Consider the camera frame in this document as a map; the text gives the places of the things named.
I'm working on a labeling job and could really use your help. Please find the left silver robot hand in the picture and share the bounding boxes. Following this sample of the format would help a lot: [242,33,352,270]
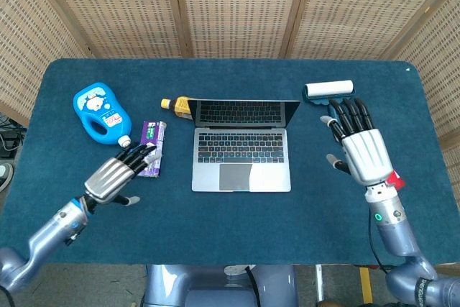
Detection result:
[83,141,162,207]

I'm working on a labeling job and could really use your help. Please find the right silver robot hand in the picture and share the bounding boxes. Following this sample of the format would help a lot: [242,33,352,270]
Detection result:
[320,97,395,185]

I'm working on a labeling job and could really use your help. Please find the silver laptop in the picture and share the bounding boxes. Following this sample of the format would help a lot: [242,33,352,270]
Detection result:
[188,98,301,193]

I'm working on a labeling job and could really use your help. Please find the red juice bottle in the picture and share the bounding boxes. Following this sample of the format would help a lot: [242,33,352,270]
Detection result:
[387,170,405,191]

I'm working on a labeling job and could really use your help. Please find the purple toothpaste box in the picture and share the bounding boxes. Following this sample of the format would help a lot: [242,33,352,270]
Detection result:
[137,120,168,178]

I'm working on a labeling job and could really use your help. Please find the teal lint roller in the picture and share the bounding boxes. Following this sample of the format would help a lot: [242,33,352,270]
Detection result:
[303,79,357,107]

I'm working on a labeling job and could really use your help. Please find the blue detergent bottle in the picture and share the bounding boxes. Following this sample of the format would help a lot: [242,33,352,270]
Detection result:
[73,81,132,148]

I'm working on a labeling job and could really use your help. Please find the yellow-label tea bottle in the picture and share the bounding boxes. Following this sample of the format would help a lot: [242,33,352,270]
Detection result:
[160,96,194,120]

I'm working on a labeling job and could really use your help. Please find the metal table leg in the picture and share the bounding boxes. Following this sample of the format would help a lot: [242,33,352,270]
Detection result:
[315,264,325,303]

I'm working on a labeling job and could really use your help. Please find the blue-grey robot torso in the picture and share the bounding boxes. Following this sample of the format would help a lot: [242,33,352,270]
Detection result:
[142,264,299,307]

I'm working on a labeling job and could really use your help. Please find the dark blue table mat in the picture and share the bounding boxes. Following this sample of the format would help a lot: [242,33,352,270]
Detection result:
[0,58,460,265]

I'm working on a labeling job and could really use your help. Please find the woven wooden folding screen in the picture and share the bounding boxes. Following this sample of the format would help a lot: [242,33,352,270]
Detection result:
[0,0,460,193]

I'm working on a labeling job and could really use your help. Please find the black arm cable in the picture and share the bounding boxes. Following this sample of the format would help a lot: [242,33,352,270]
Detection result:
[367,209,396,274]

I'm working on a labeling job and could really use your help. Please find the tangled floor cables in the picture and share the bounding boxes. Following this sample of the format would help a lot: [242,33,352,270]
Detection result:
[0,112,27,155]

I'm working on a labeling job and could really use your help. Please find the black torso cable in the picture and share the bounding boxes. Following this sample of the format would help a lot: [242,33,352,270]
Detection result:
[245,265,262,307]

